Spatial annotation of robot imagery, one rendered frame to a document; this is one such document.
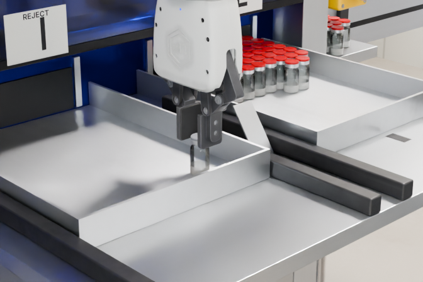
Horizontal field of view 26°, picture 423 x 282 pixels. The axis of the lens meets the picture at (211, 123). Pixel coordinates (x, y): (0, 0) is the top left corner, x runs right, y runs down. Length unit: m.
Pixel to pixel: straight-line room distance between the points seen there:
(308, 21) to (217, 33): 0.51
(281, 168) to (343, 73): 0.38
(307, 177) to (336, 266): 1.69
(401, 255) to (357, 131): 1.65
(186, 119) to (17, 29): 0.23
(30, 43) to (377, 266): 1.77
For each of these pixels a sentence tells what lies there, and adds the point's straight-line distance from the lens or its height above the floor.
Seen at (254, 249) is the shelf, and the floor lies 0.88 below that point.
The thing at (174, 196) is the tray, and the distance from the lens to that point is 0.94.
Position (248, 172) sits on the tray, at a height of 0.90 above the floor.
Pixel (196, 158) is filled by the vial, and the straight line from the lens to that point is 1.03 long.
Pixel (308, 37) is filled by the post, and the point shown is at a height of 0.93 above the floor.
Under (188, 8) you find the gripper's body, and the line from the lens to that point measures 0.96.
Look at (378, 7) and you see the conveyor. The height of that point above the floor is 0.91.
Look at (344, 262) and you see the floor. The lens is 2.71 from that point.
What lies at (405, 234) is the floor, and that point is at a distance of 2.90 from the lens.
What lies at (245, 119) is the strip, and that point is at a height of 0.92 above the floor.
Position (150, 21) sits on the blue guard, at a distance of 1.21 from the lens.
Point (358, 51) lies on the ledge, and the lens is 1.55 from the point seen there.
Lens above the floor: 1.30
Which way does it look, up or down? 20 degrees down
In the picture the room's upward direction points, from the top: straight up
